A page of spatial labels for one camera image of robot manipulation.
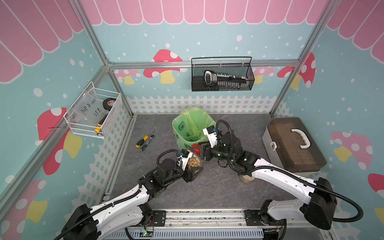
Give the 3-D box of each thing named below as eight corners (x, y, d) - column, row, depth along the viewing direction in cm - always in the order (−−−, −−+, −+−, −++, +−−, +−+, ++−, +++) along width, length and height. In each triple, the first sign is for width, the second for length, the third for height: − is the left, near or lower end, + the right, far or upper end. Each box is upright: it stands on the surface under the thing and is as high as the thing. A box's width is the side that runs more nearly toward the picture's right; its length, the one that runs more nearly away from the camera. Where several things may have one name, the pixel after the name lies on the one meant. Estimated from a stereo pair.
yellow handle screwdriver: (135, 147, 104) (134, 145, 102) (152, 130, 113) (151, 128, 111) (138, 148, 103) (137, 146, 101) (155, 131, 112) (154, 129, 110)
